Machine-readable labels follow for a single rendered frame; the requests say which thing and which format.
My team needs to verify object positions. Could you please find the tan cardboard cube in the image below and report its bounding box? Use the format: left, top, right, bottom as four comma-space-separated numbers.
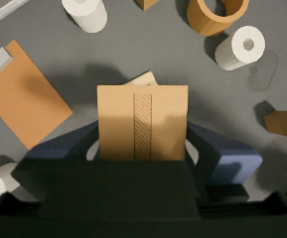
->
136, 0, 159, 11

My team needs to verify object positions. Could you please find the tan hollow tube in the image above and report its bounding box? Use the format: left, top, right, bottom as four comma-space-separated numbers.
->
187, 0, 249, 37

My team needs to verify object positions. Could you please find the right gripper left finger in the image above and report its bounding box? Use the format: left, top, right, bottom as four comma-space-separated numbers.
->
24, 120, 99, 160

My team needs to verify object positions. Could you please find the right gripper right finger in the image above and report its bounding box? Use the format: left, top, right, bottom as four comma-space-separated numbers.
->
185, 120, 262, 196

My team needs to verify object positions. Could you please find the small square wooden pallet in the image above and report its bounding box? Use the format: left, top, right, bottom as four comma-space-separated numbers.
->
124, 72, 157, 85

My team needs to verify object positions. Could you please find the tan flat board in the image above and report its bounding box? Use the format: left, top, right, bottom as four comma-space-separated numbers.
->
0, 40, 72, 136

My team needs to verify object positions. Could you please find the tan cardboard carton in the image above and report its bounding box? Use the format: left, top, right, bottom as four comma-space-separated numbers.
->
97, 85, 188, 161

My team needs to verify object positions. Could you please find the brown rectangular block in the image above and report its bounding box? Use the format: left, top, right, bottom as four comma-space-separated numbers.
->
264, 110, 287, 136

